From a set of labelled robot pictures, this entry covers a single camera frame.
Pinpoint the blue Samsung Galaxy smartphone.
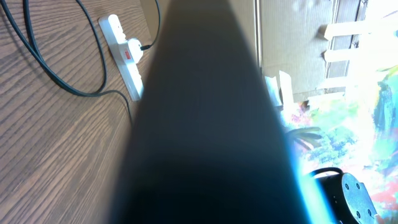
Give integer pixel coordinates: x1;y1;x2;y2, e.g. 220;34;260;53
108;1;333;223

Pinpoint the black USB charging cable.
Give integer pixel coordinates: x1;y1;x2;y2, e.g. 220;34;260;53
0;0;161;127

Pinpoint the white charger plug adapter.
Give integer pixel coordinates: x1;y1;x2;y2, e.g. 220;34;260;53
119;38;143;63

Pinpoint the white power strip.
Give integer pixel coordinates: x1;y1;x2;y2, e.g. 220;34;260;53
98;14;144;101

